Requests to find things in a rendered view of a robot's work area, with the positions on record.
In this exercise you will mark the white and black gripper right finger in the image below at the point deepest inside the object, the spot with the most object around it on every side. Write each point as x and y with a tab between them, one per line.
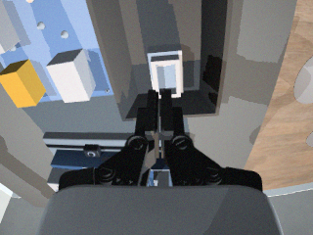
191	166

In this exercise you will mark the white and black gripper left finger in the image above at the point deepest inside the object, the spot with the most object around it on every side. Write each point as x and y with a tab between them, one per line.
131	166

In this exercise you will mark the yellow block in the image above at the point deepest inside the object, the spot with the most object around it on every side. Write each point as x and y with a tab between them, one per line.
22	83

